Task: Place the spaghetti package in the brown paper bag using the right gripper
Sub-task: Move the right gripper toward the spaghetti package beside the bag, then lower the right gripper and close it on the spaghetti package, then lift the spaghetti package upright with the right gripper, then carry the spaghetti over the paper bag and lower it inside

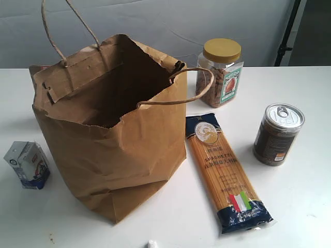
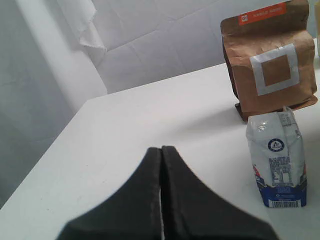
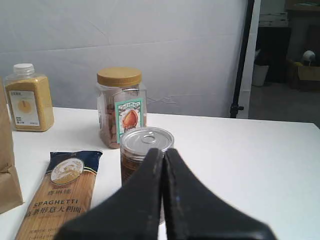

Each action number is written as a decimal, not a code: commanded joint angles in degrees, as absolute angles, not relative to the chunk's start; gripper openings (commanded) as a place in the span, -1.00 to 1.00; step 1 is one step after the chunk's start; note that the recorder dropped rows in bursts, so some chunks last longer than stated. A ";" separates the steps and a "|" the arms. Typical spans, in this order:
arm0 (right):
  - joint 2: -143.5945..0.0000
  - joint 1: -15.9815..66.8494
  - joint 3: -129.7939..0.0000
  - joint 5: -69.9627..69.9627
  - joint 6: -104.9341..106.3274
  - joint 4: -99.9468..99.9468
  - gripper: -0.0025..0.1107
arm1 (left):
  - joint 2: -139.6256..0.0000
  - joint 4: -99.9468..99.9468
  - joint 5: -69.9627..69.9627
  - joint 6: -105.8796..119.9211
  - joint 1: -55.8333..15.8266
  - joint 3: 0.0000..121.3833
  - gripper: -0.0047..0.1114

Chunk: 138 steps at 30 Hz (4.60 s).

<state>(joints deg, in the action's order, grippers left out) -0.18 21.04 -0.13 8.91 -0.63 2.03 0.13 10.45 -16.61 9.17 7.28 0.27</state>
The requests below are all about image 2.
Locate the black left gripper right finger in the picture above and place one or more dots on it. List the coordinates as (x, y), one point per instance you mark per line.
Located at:
(191, 211)

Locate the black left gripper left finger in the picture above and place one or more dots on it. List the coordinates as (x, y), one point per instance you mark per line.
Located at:
(133, 212)

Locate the white blue small carton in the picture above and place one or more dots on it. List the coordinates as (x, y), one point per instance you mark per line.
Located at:
(278, 159)

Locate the brown kraft coffee pouch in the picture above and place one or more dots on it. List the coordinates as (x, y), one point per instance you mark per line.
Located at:
(270, 58)

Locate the white backdrop cloth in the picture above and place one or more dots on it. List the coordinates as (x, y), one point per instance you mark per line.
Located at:
(57, 54)

